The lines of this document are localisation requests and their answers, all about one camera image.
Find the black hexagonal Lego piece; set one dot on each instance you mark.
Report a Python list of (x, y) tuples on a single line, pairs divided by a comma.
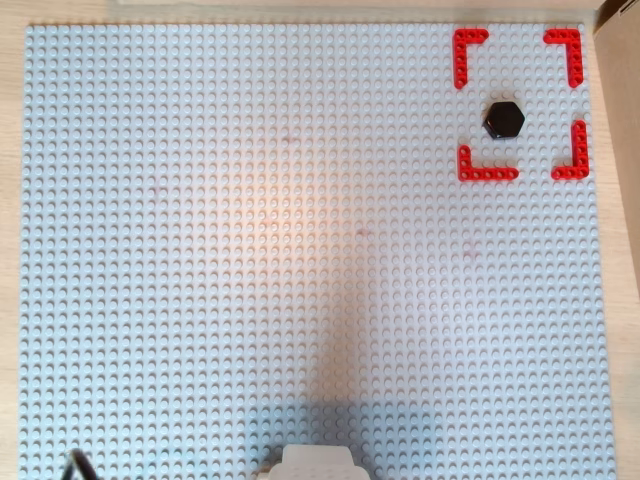
[(504, 120)]

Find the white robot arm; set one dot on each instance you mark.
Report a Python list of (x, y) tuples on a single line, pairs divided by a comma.
[(315, 462)]

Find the grey Lego baseplate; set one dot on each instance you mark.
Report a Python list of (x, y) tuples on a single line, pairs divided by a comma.
[(200, 200)]

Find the red L-shaped Lego beam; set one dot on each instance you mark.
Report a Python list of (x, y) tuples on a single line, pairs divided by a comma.
[(575, 55), (480, 173), (579, 155), (462, 52)]

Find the brown cardboard box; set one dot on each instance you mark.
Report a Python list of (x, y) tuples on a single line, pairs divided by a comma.
[(620, 100)]

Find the white flat strip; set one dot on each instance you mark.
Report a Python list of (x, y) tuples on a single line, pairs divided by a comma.
[(300, 2)]

